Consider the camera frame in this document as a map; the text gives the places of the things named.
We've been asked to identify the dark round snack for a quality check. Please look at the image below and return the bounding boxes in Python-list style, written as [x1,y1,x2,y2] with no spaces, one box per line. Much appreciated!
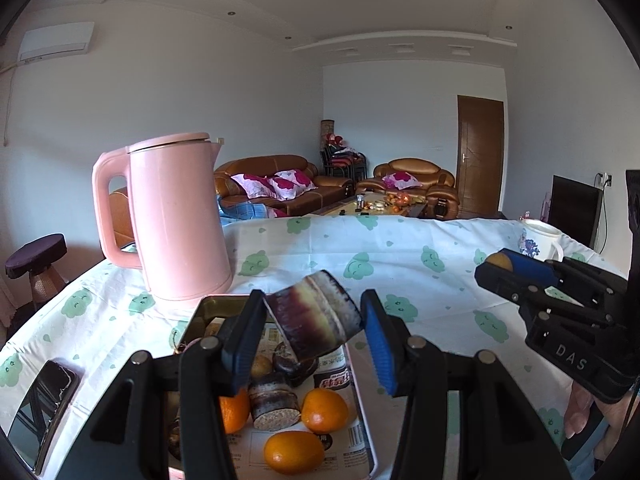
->
[272,342,321,388]

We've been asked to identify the brown leather armchair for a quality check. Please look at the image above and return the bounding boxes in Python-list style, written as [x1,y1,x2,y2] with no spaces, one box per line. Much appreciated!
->
[356,158,460,221]

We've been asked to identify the blue plaid cloth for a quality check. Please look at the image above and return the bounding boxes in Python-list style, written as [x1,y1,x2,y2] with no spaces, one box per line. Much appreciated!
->
[216,195,273,222]

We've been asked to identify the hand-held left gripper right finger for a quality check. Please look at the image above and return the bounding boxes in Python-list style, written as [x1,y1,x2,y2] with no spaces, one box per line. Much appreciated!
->
[360,289,566,480]

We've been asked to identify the pink tin box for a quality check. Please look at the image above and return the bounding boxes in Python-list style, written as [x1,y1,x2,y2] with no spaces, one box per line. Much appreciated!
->
[167,296,381,480]

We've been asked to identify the brown leather sofa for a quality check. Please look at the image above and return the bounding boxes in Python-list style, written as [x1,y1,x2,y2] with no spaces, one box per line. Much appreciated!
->
[214,155,357,218]

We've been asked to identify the white tablecloth with green clouds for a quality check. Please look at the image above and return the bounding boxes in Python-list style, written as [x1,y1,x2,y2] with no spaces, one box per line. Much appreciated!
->
[0,215,631,480]

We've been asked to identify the pink electric kettle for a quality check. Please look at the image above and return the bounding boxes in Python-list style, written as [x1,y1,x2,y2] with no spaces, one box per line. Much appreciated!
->
[91,132,233,302]

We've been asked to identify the purple cushioned stool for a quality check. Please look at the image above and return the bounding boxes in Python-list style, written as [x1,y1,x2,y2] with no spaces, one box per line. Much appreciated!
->
[5,233,68,306]

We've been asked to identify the large orange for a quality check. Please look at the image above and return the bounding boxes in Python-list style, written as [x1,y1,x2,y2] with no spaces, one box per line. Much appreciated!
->
[263,431,326,476]

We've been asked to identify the brown leather chair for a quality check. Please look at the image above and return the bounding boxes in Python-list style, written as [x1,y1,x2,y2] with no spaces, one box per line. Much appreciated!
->
[107,187,136,251]

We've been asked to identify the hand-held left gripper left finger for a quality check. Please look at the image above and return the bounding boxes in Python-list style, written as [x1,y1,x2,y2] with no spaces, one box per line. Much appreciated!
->
[55,289,268,480]

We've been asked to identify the brown wooden door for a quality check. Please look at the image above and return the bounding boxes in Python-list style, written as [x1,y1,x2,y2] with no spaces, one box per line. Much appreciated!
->
[456,95,505,216]

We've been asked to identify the stacked dark chairs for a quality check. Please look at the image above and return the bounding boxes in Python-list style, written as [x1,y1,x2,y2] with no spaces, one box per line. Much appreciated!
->
[320,142,368,181]

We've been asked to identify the pink floral pillow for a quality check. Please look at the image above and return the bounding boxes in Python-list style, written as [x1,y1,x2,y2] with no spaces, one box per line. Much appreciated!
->
[268,170,318,202]
[231,173,277,201]
[382,172,423,190]

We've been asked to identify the coffee table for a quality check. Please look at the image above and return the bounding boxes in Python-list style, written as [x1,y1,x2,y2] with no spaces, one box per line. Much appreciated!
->
[315,191,430,220]

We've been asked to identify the black television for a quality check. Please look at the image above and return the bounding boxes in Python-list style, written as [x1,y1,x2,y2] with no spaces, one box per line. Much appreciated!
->
[548,175,603,251]

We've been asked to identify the short sugarcane piece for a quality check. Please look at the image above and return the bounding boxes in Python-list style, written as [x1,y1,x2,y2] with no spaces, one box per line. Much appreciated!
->
[248,372,302,432]

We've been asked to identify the brown candy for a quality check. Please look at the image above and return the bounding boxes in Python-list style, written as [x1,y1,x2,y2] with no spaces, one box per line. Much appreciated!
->
[264,270,362,361]

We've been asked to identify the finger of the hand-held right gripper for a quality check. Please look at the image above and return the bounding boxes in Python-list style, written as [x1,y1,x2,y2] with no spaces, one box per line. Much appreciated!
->
[474,262,618,330]
[500,248,629,307]

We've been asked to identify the white mug with blue print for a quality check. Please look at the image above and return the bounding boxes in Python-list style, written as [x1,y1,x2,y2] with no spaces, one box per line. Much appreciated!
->
[517,218,565,262]

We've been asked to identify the black smartphone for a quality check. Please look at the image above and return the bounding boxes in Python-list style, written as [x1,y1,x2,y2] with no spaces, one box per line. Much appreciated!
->
[7,359,82,475]

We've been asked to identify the white air conditioner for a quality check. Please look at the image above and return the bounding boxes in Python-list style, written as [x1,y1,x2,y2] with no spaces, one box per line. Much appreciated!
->
[18,21,96,63]

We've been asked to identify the person's right hand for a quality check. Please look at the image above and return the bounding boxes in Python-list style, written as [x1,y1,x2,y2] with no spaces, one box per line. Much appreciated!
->
[564,380,640,466]

